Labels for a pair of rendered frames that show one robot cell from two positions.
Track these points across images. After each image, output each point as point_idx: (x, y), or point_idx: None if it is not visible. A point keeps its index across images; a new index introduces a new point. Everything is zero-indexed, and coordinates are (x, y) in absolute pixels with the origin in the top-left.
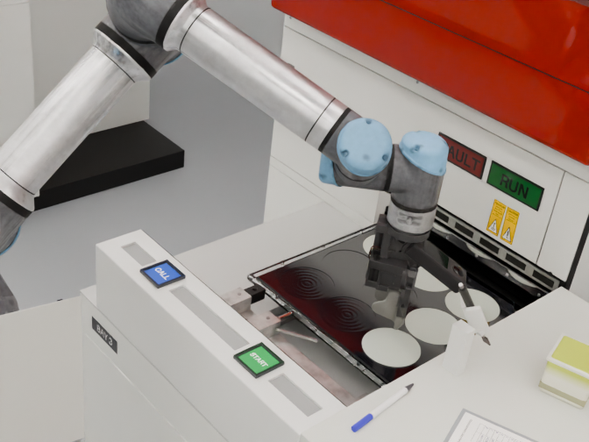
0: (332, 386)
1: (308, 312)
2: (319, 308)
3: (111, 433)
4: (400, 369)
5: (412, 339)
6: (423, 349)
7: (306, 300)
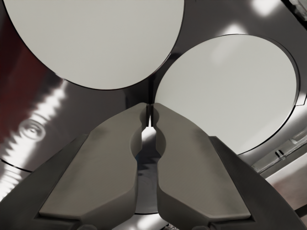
0: (302, 164)
1: (161, 222)
2: (143, 213)
3: None
4: (304, 80)
5: (184, 64)
6: (217, 27)
7: (132, 227)
